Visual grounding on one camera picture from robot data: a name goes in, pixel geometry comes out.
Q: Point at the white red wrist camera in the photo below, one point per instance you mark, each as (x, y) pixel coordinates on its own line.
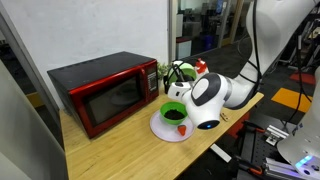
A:
(201, 66)

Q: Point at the pale lavender plate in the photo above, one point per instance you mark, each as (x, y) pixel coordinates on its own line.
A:
(165, 131)

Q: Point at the metal shelf rack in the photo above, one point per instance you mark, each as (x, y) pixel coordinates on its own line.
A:
(308, 43)

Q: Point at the aluminium bracket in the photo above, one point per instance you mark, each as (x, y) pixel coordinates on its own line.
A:
(276, 135)

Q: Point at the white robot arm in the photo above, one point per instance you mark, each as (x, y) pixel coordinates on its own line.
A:
(210, 96)

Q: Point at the red floor mat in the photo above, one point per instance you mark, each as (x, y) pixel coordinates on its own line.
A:
(304, 78)

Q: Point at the white cabinet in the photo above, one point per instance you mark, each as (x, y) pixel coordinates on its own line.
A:
(184, 48)

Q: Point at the green bowl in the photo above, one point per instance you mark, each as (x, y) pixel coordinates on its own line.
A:
(166, 116)

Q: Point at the black cup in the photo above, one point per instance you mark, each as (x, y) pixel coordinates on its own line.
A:
(165, 86)

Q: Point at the red black microwave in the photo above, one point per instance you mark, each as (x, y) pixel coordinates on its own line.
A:
(100, 86)

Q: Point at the white flat board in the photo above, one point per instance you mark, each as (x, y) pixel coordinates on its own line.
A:
(220, 153)

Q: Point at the grey partition panel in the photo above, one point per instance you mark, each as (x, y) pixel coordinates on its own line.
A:
(26, 143)

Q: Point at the coffee beans in bowl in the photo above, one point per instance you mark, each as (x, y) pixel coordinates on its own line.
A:
(174, 115)

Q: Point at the small potted plant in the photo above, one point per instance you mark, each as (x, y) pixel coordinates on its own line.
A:
(162, 70)

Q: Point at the red toy strawberry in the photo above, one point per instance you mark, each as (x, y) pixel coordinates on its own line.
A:
(181, 130)

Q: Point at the grey metal frame post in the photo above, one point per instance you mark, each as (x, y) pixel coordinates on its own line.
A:
(23, 56)

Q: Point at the orange floor mat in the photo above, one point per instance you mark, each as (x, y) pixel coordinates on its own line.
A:
(292, 99)

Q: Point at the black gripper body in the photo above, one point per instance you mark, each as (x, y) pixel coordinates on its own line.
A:
(186, 78)

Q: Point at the black breadboard base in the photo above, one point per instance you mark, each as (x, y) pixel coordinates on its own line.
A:
(256, 146)

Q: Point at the mint green pot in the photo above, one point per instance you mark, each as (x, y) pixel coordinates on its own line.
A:
(188, 68)

